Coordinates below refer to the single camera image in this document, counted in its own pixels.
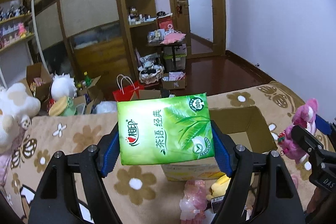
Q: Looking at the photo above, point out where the pink bear plush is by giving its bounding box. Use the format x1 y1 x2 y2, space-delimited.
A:
277 98 318 164

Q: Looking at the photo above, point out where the yellow dog plush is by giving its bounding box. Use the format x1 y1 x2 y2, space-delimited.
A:
207 174 231 201

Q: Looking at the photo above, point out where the green tissue pack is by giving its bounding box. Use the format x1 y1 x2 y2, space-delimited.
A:
117 93 215 165

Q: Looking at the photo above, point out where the pink white plush toy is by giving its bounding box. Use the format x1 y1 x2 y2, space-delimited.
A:
179 180 207 223

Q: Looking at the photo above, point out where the open cardboard box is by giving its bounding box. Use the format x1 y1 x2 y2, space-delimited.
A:
161 106 277 181

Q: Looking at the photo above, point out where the green frog burger plush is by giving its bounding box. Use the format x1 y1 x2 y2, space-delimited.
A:
49 96 76 117

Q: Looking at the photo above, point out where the red paper bag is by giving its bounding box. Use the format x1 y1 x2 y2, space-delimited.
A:
112 74 144 102

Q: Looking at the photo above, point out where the green bottle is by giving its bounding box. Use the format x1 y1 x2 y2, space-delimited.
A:
84 72 92 87

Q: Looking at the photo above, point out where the white round plush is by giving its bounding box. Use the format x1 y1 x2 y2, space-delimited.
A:
51 73 77 101

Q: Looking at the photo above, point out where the small cardboard box floor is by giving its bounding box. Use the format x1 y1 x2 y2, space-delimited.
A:
162 72 186 90

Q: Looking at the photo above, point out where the lace basket with plush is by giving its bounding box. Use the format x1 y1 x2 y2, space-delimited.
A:
138 53 165 85

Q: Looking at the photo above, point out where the large white cream plush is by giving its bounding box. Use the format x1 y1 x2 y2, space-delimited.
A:
1 82 41 153

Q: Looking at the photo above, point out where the brown cardboard box left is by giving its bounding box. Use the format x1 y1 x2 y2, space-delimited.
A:
21 63 52 102

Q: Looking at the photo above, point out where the small black side table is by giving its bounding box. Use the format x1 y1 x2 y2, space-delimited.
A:
146 40 187 72

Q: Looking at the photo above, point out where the pink cloth on table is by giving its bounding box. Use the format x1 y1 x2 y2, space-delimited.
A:
160 32 186 45

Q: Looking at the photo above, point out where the white wooden toy shelf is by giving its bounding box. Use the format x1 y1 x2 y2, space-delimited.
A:
1 0 47 88

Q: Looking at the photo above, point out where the wooden corner shelf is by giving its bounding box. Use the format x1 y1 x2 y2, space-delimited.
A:
118 0 158 79

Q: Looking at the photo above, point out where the red box on shelf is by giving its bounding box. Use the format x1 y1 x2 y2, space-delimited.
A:
157 14 174 31

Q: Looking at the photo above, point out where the wooden wardrobe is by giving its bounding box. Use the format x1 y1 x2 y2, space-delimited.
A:
34 0 134 98

